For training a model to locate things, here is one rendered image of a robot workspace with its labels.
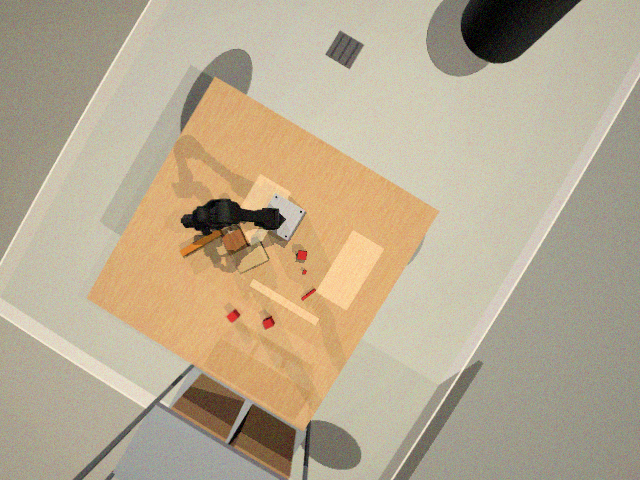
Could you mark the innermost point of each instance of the tan board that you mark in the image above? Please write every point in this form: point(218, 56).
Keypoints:
point(250, 256)

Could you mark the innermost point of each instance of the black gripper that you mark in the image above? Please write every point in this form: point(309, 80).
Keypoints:
point(207, 231)

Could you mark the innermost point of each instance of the brown square block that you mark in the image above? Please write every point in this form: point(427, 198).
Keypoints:
point(235, 241)

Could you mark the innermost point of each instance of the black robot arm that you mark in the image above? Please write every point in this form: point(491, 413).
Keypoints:
point(228, 212)

